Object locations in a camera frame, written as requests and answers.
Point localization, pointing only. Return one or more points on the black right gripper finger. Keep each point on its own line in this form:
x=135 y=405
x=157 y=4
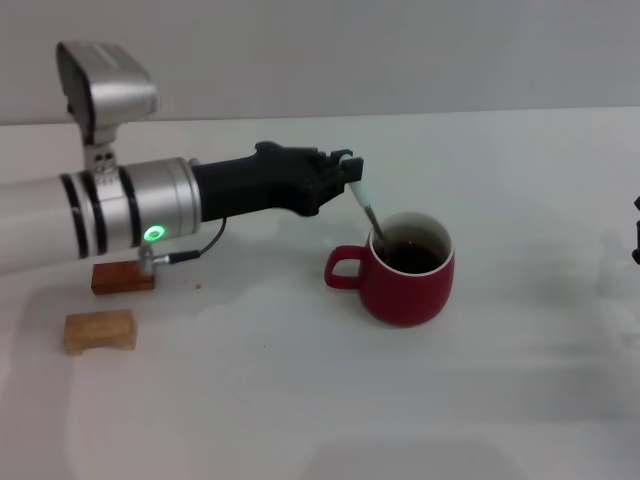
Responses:
x=637 y=225

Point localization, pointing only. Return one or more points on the light wooden block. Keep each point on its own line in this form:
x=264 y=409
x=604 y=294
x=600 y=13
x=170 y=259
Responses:
x=100 y=330

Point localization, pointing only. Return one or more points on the red cup with coffee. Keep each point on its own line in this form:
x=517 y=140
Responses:
x=410 y=295

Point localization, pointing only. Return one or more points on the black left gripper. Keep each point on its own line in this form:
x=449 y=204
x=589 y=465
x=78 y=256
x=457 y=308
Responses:
x=260 y=182

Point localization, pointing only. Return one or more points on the dark reddish wooden block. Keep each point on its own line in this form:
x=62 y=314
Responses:
x=115 y=280

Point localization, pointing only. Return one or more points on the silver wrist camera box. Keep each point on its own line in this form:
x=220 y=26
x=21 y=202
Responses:
x=110 y=90

